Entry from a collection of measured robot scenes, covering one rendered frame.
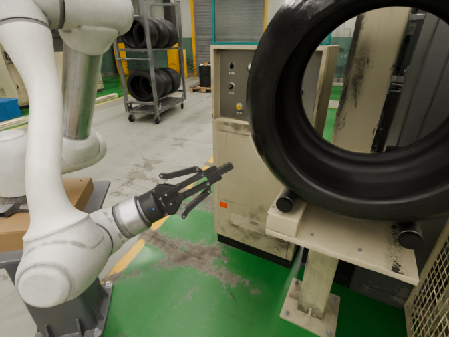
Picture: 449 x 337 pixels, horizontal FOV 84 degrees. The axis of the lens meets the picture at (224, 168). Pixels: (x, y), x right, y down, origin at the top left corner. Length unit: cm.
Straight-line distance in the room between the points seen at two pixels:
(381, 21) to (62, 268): 94
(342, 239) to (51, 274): 66
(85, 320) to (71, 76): 111
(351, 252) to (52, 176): 69
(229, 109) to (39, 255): 114
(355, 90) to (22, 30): 87
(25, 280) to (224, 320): 117
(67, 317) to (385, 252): 133
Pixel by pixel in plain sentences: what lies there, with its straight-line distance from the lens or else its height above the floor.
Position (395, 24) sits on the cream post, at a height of 133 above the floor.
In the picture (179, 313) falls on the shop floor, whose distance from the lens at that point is 155.
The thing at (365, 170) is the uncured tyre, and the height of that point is 94.
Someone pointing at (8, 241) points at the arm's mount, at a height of 69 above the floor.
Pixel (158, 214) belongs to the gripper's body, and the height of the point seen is 93.
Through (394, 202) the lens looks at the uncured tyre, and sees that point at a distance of 62.
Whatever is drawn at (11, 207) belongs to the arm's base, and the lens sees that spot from 117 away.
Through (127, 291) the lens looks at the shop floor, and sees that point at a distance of 170.
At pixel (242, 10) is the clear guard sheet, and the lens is 132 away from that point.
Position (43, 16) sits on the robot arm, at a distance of 74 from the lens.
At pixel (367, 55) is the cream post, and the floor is 125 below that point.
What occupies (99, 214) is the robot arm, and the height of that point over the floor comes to 94.
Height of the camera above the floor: 129
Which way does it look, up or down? 27 degrees down
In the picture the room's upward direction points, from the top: straight up
